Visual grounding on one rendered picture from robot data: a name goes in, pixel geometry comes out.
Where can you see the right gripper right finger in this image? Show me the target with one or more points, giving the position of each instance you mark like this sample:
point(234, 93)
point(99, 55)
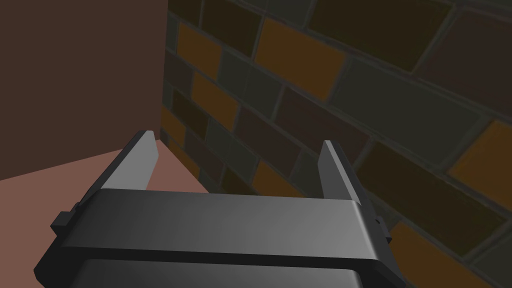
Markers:
point(338, 176)

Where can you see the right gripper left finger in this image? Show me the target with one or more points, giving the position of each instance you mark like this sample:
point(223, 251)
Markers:
point(134, 168)

